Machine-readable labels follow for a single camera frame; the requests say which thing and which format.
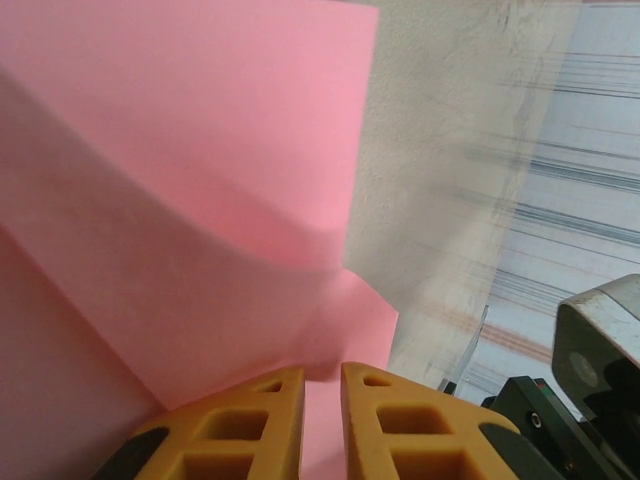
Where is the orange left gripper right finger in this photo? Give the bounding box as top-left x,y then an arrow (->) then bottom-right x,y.
341,362 -> 542,480

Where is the translucent plastic enclosure panel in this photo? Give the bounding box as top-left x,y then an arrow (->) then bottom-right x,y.
439,0 -> 640,391

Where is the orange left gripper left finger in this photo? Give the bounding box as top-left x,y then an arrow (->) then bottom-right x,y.
97,364 -> 306,480

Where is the pink cloth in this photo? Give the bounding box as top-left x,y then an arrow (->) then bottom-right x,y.
0,0 -> 401,480

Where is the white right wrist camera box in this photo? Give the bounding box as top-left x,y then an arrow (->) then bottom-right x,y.
555,273 -> 640,426

